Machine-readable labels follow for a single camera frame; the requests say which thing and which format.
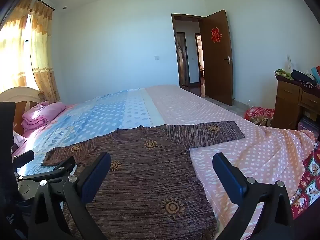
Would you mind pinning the cream wooden headboard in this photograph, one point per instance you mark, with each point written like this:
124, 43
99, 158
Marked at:
25, 98

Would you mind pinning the brown wooden door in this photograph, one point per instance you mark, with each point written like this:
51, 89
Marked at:
218, 74

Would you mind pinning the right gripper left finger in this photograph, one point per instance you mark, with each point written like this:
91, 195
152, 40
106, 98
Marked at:
47, 220

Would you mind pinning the folded pink quilt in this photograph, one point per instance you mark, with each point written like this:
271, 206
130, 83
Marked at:
41, 114

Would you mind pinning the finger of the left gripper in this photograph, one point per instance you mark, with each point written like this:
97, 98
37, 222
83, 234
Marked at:
22, 159
63, 169

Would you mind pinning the red double-happiness decoration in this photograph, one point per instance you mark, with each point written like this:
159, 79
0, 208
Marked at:
216, 35

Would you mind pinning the red patterned blanket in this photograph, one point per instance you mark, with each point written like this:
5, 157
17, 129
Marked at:
308, 188

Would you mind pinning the brown knit sweater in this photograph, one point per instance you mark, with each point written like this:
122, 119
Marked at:
151, 190

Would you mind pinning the teal rolled mat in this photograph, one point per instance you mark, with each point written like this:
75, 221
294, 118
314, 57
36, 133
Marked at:
315, 71

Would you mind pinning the blue pink polka-dot bedsheet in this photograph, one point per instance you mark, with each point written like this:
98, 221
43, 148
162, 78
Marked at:
267, 154

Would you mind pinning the silver door handle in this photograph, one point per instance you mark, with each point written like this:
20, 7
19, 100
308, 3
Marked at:
227, 59

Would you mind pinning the black bag on desk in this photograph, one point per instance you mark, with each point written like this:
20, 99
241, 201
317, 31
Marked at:
304, 79

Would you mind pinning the green cloth on desk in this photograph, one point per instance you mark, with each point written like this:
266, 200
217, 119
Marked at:
283, 73

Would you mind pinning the dark doorframe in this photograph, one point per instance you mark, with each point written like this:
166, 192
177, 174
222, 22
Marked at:
189, 50

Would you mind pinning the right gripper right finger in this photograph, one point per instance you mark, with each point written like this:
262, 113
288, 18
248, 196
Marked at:
275, 220

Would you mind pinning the brown wooden desk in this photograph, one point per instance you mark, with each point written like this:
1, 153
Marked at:
297, 106

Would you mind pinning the black curtain rod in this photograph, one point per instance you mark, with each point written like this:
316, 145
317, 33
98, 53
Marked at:
41, 1

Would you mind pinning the red bundle on floor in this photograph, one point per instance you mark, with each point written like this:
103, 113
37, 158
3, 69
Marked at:
259, 116

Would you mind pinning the yellow patterned curtain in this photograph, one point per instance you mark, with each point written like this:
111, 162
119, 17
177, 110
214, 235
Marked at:
26, 58

